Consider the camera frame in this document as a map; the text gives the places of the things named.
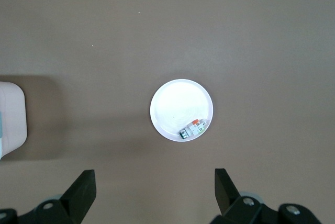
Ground pink round plate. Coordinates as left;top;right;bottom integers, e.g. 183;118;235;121
149;78;214;142

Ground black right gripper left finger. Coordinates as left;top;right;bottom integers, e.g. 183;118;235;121
19;169;98;224

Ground white circuit breaker switch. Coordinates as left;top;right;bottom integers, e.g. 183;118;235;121
178;118;207;140

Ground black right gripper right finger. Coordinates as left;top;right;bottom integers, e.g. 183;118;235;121
211;168;280;224

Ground white lidded storage box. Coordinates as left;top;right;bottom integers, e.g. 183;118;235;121
0;81;28;160

